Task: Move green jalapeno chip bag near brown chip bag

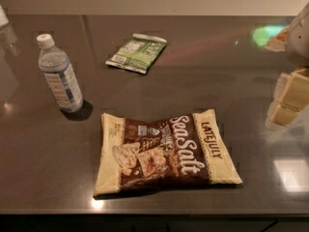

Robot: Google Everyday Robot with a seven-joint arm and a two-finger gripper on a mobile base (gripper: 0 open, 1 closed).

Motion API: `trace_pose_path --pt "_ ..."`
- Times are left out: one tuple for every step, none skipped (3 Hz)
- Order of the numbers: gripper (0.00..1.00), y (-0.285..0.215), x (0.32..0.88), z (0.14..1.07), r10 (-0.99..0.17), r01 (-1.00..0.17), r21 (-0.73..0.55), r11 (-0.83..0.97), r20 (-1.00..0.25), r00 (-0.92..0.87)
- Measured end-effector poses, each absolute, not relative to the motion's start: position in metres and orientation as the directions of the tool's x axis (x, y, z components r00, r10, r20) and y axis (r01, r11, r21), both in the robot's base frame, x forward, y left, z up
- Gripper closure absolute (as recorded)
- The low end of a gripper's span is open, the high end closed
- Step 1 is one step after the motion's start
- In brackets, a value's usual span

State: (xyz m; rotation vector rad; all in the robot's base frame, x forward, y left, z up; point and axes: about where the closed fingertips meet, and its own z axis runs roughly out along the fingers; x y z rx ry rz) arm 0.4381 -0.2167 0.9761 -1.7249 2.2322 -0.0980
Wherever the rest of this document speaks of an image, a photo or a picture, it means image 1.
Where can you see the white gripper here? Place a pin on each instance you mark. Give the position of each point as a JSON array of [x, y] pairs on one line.
[[299, 38]]

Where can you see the clear plastic water bottle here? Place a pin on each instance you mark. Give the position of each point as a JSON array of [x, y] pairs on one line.
[[58, 72]]

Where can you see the brown sea salt chip bag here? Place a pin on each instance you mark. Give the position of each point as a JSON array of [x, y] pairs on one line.
[[183, 151]]

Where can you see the green jalapeno chip bag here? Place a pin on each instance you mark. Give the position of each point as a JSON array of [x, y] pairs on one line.
[[138, 53]]

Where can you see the white object at left edge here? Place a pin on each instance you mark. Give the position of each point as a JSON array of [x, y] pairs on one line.
[[3, 17]]

